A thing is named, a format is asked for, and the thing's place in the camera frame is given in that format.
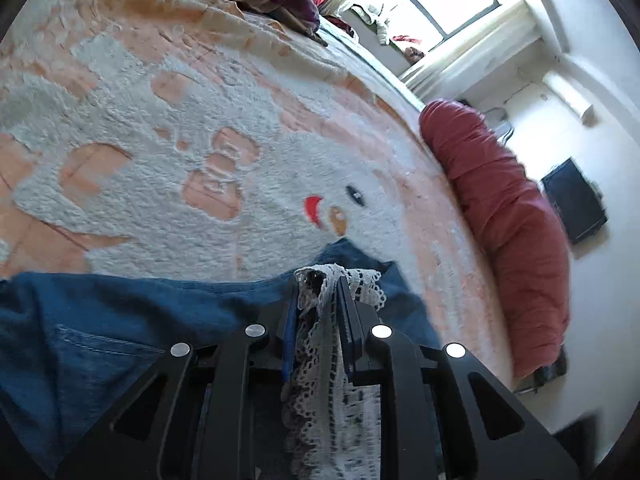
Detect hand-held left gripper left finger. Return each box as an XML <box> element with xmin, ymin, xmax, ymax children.
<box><xmin>55</xmin><ymin>280</ymin><xmax>301</xmax><ymax>480</ymax></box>

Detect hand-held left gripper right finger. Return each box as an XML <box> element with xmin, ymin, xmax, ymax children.
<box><xmin>337</xmin><ymin>277</ymin><xmax>582</xmax><ymax>480</ymax></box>

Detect blue pants with lace trim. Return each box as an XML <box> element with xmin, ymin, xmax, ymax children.
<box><xmin>0</xmin><ymin>239</ymin><xmax>443</xmax><ymax>480</ymax></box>

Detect red rolled bolster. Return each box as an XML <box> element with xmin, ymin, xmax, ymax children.
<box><xmin>419</xmin><ymin>99</ymin><xmax>572</xmax><ymax>380</ymax></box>

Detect dark item under bolster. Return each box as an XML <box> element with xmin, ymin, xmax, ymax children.
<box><xmin>517</xmin><ymin>349</ymin><xmax>569</xmax><ymax>395</ymax></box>

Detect peach and white quilted blanket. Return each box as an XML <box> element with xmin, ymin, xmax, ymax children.
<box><xmin>0</xmin><ymin>0</ymin><xmax>516</xmax><ymax>386</ymax></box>

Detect cream bed sheet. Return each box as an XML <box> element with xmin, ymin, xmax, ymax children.
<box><xmin>317</xmin><ymin>22</ymin><xmax>426</xmax><ymax>111</ymax></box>

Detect clothes on windowsill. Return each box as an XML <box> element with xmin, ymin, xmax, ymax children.
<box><xmin>350</xmin><ymin>2</ymin><xmax>427</xmax><ymax>65</ymax></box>

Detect black wall screen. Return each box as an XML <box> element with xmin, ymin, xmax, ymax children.
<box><xmin>541</xmin><ymin>157</ymin><xmax>609</xmax><ymax>246</ymax></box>

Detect white wall box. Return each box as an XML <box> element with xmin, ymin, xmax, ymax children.
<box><xmin>542</xmin><ymin>72</ymin><xmax>596</xmax><ymax>127</ymax></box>

